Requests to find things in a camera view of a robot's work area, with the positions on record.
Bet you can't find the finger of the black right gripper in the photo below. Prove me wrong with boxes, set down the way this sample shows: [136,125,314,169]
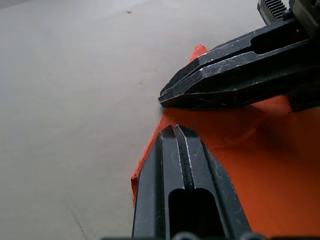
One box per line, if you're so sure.
[158,35,320,112]
[185,20,310,67]

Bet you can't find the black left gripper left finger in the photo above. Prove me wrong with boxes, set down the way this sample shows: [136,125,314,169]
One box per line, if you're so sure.
[131,125,195,238]

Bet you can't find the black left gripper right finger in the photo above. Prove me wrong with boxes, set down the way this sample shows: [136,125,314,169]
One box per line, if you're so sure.
[177,124,252,238]

